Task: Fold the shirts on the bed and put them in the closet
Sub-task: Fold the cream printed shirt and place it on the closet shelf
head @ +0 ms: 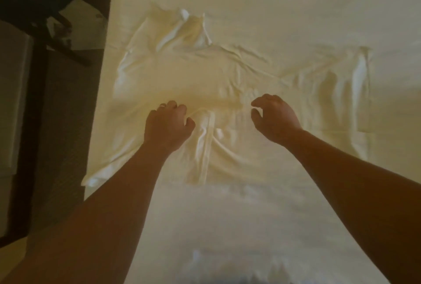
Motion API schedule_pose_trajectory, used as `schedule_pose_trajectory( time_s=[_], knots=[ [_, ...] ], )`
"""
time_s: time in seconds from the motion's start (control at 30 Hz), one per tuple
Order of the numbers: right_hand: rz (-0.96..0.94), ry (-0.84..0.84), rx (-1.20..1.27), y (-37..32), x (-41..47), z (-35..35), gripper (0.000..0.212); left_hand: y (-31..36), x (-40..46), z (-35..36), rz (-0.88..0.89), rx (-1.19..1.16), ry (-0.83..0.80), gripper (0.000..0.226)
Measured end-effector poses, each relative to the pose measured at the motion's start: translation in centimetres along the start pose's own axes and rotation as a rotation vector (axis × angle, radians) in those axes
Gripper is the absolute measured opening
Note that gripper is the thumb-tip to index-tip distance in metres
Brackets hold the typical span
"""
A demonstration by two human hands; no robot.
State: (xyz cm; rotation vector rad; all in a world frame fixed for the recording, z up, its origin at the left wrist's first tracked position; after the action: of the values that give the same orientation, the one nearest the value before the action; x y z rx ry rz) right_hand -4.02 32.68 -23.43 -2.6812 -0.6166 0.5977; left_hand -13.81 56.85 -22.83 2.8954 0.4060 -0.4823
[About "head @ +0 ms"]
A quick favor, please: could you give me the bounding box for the person's left hand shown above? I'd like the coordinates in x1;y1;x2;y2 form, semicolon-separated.
143;100;196;157

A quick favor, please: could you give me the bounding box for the person's right hand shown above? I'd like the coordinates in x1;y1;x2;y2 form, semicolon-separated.
250;94;304;147

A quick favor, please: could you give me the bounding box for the white t-shirt blue player print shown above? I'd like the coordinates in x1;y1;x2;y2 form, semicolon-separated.
82;6;372;189

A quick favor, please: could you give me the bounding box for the person's left forearm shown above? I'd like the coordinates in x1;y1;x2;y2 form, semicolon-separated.
0;146;168;284

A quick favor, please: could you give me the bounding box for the person's right forearm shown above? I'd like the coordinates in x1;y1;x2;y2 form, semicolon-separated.
283;129;421;284

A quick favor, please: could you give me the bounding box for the white bed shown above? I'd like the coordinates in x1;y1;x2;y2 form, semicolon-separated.
82;0;421;284

